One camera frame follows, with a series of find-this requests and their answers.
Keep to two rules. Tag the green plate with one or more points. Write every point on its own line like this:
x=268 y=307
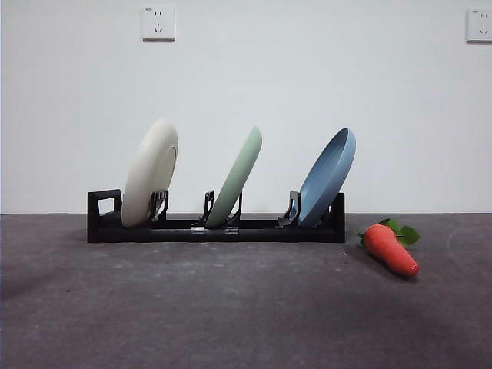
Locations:
x=236 y=173

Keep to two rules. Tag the orange carrot with green leaves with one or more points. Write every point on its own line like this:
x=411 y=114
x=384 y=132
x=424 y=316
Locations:
x=388 y=250

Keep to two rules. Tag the blue plate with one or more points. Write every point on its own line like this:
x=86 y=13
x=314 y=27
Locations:
x=324 y=180

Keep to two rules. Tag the white plate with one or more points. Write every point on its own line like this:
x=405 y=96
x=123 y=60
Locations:
x=148 y=173

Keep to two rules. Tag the black plate rack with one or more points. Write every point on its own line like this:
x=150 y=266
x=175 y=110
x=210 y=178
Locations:
x=115 y=234

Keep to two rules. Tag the white wall socket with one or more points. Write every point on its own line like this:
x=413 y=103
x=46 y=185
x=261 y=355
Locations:
x=480 y=25
x=158 y=23

